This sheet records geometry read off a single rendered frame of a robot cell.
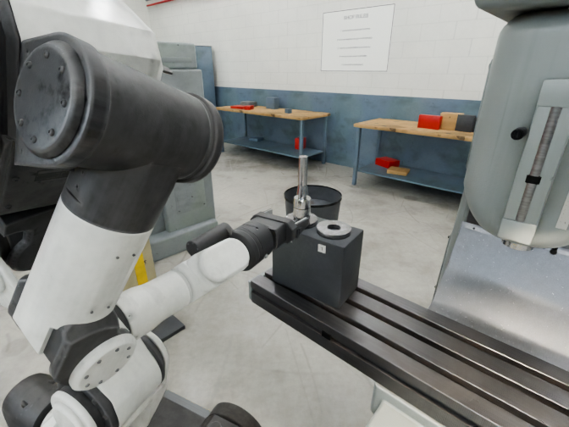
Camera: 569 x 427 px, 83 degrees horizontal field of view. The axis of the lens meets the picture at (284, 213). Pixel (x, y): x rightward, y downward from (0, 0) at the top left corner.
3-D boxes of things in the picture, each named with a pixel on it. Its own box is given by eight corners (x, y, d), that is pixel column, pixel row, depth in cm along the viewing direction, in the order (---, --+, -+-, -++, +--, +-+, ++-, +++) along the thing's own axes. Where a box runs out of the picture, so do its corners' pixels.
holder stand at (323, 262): (339, 310, 85) (345, 243, 76) (272, 280, 96) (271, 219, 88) (357, 286, 94) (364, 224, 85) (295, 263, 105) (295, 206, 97)
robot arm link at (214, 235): (270, 255, 66) (235, 284, 57) (241, 274, 72) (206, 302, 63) (239, 209, 66) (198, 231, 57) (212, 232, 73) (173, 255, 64)
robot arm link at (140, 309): (190, 320, 55) (66, 405, 40) (153, 281, 58) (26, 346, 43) (204, 279, 49) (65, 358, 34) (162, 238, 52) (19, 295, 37)
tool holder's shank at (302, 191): (296, 199, 85) (296, 158, 81) (295, 195, 88) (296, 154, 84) (308, 199, 85) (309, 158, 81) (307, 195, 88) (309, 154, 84)
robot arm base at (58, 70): (51, 212, 22) (98, 45, 20) (-26, 145, 27) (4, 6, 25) (201, 213, 36) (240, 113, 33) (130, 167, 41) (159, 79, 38)
